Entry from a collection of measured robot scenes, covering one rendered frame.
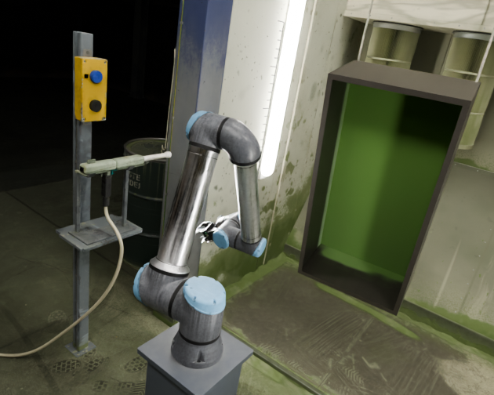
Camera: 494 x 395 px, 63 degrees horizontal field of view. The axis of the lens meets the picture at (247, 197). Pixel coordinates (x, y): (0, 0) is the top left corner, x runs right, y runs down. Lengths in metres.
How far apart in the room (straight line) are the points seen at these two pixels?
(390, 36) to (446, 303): 1.90
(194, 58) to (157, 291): 1.13
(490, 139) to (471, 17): 0.90
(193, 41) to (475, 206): 2.30
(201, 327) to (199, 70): 1.20
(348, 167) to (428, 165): 0.43
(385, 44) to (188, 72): 1.59
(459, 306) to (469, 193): 0.82
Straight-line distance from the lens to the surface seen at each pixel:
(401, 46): 3.20
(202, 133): 1.42
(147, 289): 1.51
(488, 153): 3.43
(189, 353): 1.51
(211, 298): 1.40
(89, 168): 1.78
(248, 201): 1.55
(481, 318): 3.22
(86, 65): 1.83
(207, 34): 2.05
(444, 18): 3.05
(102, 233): 1.98
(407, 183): 2.39
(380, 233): 2.58
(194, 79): 2.08
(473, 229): 3.32
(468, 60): 3.04
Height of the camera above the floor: 1.72
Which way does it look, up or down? 21 degrees down
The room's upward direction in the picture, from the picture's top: 10 degrees clockwise
